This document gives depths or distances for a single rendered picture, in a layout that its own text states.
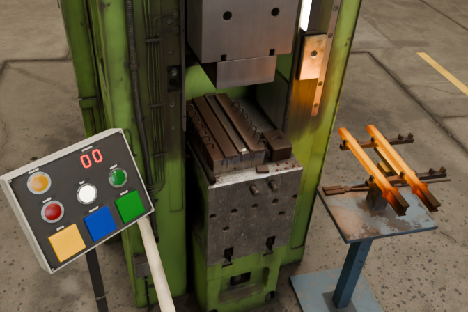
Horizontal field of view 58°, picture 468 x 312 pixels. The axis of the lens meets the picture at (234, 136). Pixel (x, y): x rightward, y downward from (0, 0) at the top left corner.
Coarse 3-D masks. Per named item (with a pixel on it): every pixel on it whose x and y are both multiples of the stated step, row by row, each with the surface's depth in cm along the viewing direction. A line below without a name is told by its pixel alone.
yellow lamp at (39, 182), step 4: (36, 176) 109; (40, 176) 109; (44, 176) 110; (32, 180) 108; (36, 180) 108; (40, 180) 109; (44, 180) 110; (32, 184) 108; (36, 184) 108; (40, 184) 109; (44, 184) 110; (32, 188) 108; (36, 188) 108; (40, 188) 109; (44, 188) 110
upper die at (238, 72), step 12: (240, 60) 129; (252, 60) 130; (264, 60) 132; (216, 72) 129; (228, 72) 130; (240, 72) 132; (252, 72) 133; (264, 72) 135; (216, 84) 131; (228, 84) 132; (240, 84) 134
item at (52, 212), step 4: (52, 204) 111; (56, 204) 112; (48, 208) 110; (52, 208) 111; (56, 208) 112; (60, 208) 112; (44, 212) 110; (48, 212) 110; (52, 212) 111; (56, 212) 112; (60, 212) 112; (48, 216) 110; (52, 216) 111; (56, 216) 112
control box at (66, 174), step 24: (96, 144) 119; (120, 144) 124; (24, 168) 110; (48, 168) 111; (72, 168) 115; (96, 168) 119; (120, 168) 124; (24, 192) 107; (48, 192) 111; (72, 192) 115; (96, 192) 119; (120, 192) 124; (144, 192) 129; (24, 216) 107; (72, 216) 115; (144, 216) 129; (48, 240) 110; (48, 264) 110
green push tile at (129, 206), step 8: (136, 192) 126; (120, 200) 123; (128, 200) 125; (136, 200) 126; (120, 208) 123; (128, 208) 125; (136, 208) 126; (120, 216) 124; (128, 216) 125; (136, 216) 126
